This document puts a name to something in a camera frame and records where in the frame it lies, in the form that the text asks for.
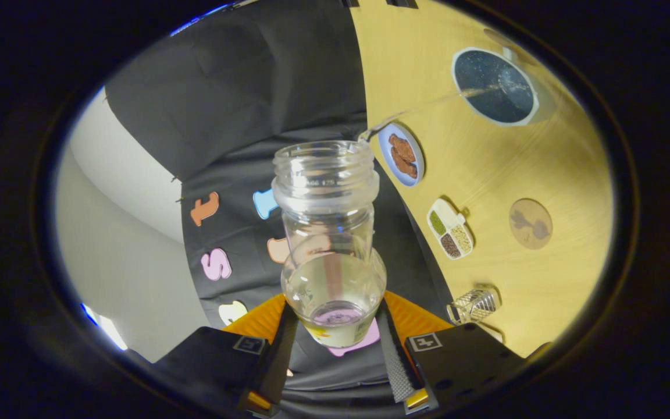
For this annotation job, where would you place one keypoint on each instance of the clear ribbed glass holder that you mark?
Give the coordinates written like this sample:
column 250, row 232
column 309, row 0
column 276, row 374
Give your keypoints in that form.
column 474, row 305

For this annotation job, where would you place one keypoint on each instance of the clear glass juice bottle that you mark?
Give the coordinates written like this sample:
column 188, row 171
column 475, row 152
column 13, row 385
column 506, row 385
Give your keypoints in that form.
column 329, row 291

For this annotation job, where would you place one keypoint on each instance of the wooden table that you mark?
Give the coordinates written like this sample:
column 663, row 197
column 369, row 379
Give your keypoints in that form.
column 486, row 174

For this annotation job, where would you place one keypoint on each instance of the black table clamp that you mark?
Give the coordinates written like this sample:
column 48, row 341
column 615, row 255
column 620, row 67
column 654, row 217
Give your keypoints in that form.
column 402, row 3
column 350, row 3

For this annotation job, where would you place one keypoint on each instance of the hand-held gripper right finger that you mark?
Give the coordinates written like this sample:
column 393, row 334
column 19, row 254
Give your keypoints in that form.
column 396, row 361

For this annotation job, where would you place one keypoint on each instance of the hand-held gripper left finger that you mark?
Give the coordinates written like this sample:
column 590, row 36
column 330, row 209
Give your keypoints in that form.
column 277, row 361

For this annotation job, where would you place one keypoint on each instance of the round wooden coaster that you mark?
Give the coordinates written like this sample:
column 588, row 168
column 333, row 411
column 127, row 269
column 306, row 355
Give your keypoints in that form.
column 530, row 224

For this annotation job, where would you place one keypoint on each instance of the white divided dish of beans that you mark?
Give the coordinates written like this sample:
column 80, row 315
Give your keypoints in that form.
column 450, row 230

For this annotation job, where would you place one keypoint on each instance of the blue plate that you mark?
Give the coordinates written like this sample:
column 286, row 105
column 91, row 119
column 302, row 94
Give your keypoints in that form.
column 386, row 163

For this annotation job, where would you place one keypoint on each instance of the white cup with blue inside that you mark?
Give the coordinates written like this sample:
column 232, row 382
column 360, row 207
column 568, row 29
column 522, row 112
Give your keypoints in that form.
column 492, row 87

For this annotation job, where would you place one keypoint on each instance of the brown meat piece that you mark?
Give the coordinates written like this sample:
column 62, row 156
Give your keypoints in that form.
column 406, row 167
column 402, row 146

